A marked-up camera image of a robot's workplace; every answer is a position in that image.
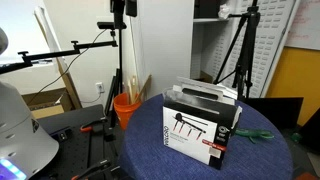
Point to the orange bucket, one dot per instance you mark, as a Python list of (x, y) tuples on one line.
[(124, 110)]

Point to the white perforated cabinet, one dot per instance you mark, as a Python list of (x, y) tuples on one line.
[(237, 43)]

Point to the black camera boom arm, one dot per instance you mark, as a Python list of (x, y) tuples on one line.
[(28, 59)]

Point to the orange black clamp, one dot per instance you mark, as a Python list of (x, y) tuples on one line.
[(95, 169), (92, 125)]

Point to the black workbench table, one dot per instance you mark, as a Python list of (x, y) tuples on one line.
[(80, 150)]

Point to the black white product box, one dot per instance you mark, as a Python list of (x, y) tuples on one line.
[(199, 119)]

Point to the black camera tripod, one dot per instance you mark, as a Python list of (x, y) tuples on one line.
[(243, 68)]

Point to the black flat panel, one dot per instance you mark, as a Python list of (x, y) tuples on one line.
[(281, 112)]

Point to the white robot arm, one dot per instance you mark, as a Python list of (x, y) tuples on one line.
[(25, 147)]

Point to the cardboard box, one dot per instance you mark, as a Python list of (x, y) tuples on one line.
[(49, 103)]

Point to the blue table cloth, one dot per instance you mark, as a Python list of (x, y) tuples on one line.
[(145, 157)]

